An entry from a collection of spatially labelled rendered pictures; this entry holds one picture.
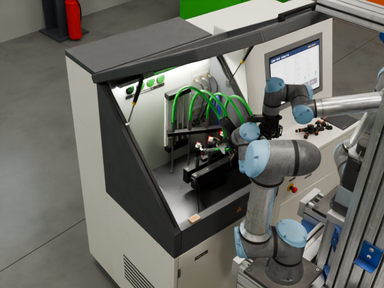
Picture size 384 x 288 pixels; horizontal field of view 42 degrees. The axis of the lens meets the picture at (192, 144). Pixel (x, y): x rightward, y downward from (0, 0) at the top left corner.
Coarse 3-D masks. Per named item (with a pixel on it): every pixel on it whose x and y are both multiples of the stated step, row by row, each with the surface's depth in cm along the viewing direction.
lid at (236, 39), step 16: (288, 16) 209; (304, 16) 163; (320, 16) 168; (224, 32) 248; (240, 32) 233; (256, 32) 153; (272, 32) 155; (288, 32) 159; (176, 48) 231; (192, 48) 221; (208, 48) 157; (224, 48) 156; (240, 48) 155; (128, 64) 216; (144, 64) 185; (160, 64) 176; (176, 64) 169; (96, 80) 221
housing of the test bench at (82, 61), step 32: (256, 0) 310; (128, 32) 258; (160, 32) 260; (192, 32) 261; (96, 64) 229; (96, 96) 231; (96, 128) 245; (96, 160) 260; (96, 192) 276; (96, 224) 295; (96, 256) 317
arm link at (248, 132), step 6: (240, 126) 199; (246, 126) 193; (252, 126) 193; (240, 132) 195; (246, 132) 192; (252, 132) 193; (258, 132) 193; (240, 138) 196; (246, 138) 192; (252, 138) 192
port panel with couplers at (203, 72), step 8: (208, 64) 263; (192, 72) 258; (200, 72) 262; (208, 72) 266; (192, 80) 261; (200, 80) 265; (208, 80) 269; (200, 88) 268; (208, 88) 272; (192, 96) 267; (200, 96) 271; (208, 96) 276; (200, 104) 274; (192, 112) 273
